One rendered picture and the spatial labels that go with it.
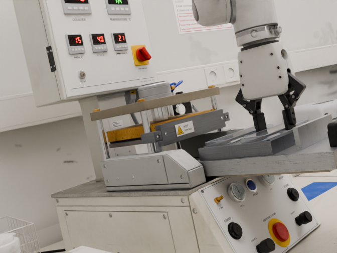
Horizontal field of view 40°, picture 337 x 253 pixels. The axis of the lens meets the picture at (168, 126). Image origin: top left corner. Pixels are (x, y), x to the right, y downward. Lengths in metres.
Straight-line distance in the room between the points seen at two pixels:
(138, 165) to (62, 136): 0.59
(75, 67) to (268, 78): 0.47
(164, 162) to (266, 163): 0.20
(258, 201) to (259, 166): 0.17
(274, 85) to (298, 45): 1.43
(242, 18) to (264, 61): 0.09
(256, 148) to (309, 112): 1.12
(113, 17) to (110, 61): 0.12
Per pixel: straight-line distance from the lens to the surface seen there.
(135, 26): 1.29
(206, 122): 1.07
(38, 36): 1.16
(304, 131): 0.84
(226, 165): 0.87
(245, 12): 0.89
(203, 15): 0.88
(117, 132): 1.07
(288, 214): 1.05
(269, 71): 0.89
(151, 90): 1.07
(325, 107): 1.93
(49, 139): 1.48
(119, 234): 1.05
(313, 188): 1.47
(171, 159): 0.88
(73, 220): 1.17
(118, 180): 1.01
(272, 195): 1.03
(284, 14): 2.28
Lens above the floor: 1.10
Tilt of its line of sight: 3 degrees down
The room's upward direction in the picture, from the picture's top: 12 degrees counter-clockwise
